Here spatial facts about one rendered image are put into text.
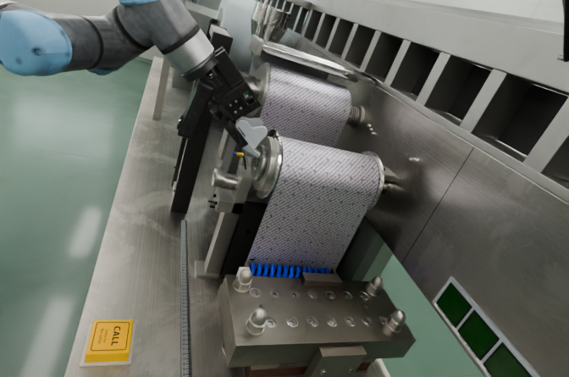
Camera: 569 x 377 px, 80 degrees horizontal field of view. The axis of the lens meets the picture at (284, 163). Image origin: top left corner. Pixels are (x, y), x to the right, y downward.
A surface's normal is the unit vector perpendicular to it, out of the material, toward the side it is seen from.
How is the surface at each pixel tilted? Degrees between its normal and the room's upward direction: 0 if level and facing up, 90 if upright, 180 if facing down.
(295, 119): 92
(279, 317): 0
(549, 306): 90
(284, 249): 90
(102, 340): 0
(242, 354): 90
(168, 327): 0
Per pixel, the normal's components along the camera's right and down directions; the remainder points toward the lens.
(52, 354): 0.33, -0.86
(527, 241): -0.91, -0.17
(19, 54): -0.20, 0.35
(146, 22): -0.01, 0.69
